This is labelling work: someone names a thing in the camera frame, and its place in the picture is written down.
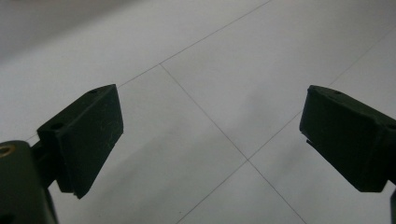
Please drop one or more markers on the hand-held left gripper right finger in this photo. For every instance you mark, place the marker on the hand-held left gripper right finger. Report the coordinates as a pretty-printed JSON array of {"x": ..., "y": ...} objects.
[{"x": 348, "y": 137}]

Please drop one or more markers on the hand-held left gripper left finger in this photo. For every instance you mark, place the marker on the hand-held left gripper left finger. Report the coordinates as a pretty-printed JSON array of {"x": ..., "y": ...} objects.
[{"x": 87, "y": 140}]

